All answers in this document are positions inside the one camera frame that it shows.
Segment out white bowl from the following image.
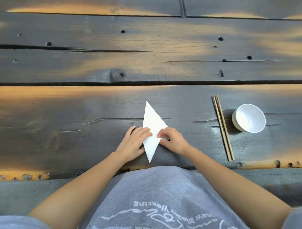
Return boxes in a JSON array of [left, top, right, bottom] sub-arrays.
[[232, 104, 266, 134]]

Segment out person's right forearm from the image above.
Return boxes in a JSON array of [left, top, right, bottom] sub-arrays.
[[182, 145, 294, 229]]

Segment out grey printed t-shirt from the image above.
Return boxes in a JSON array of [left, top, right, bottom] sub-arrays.
[[0, 166, 302, 229]]

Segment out person's left hand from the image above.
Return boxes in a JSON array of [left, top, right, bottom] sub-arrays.
[[115, 126, 153, 164]]

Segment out wooden chopstick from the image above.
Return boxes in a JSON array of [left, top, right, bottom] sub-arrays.
[[212, 95, 231, 162], [216, 95, 235, 161]]

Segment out person's right hand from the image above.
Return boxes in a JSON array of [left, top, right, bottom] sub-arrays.
[[157, 127, 190, 156]]

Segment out white paper napkin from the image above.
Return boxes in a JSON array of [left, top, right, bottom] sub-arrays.
[[143, 101, 168, 164]]

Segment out person's left forearm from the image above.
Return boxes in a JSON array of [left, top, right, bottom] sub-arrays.
[[29, 152, 133, 229]]

